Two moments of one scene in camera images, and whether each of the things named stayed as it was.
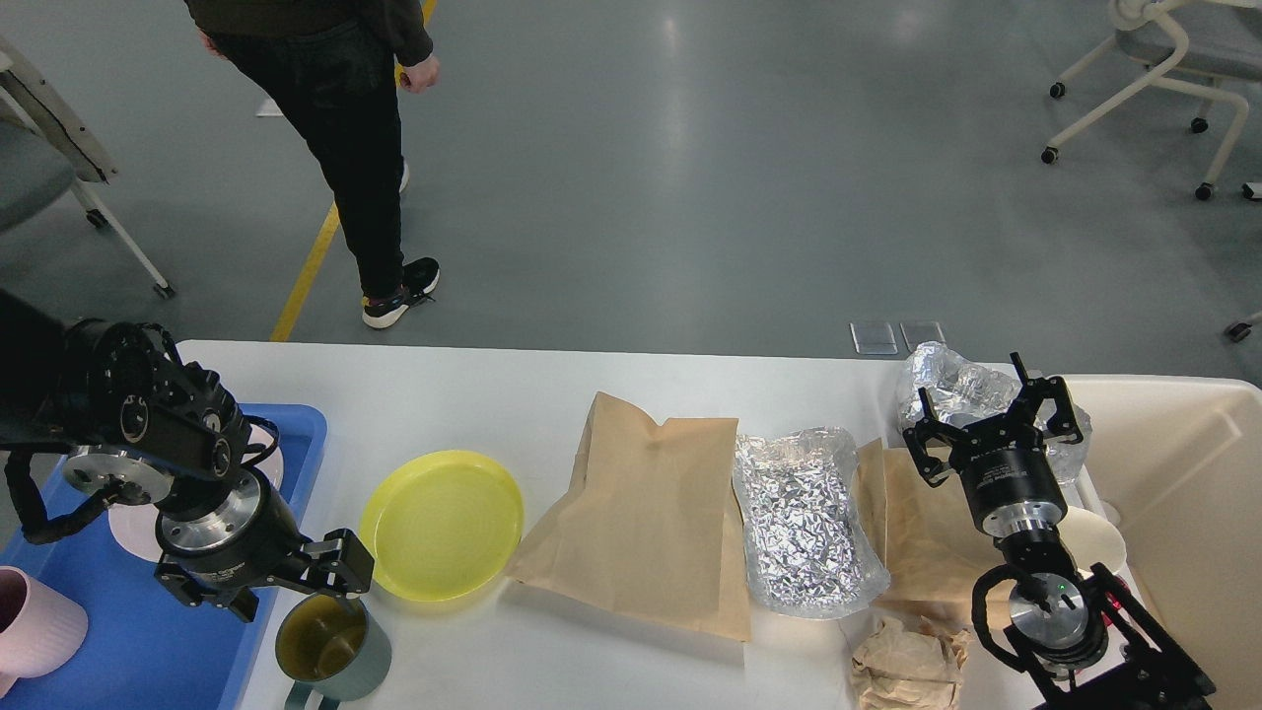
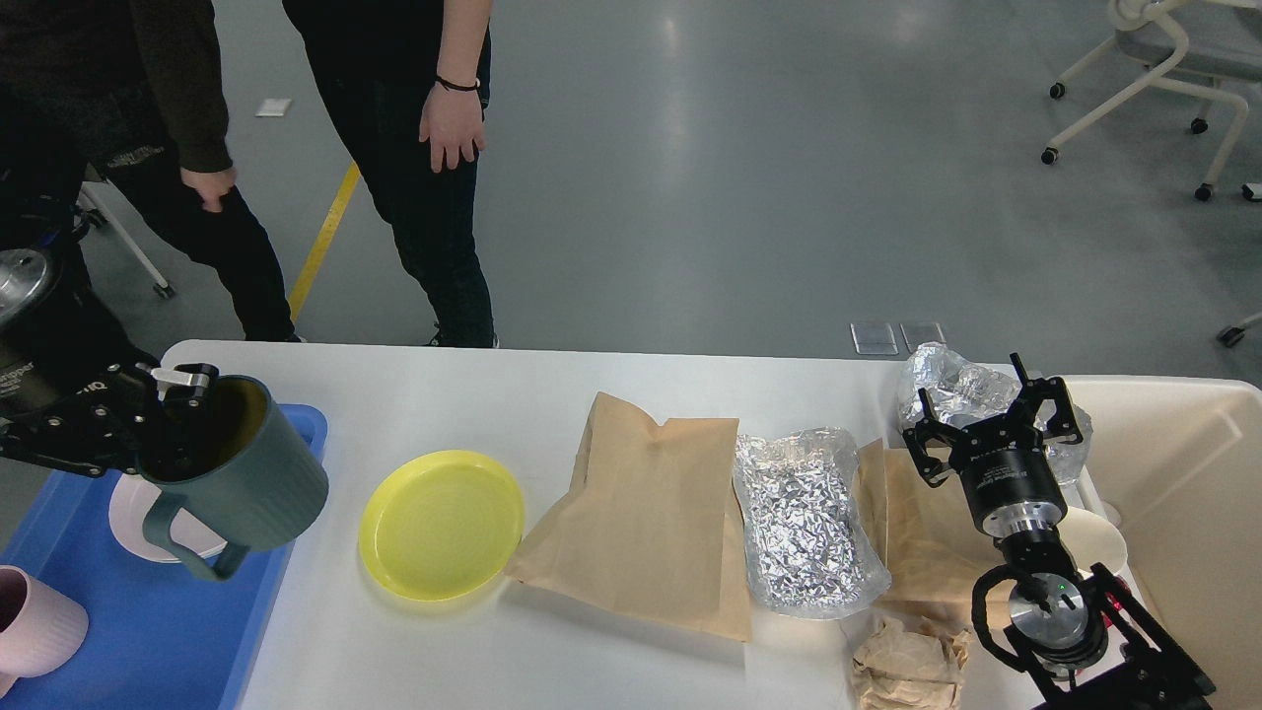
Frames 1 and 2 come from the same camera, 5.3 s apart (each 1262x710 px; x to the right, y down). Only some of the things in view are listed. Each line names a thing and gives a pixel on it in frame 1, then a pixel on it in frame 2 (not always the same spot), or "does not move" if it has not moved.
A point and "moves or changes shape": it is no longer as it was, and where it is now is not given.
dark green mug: x=333 y=644 moves or changes shape
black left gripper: x=222 y=555 -> x=78 y=404
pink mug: x=40 y=632 does not move
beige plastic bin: x=1176 y=460 does not move
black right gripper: x=1006 y=467 does not move
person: x=333 y=69 -> x=401 y=81
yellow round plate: x=441 y=525 does not move
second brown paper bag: x=935 y=550 does not move
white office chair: x=1196 y=44 does not move
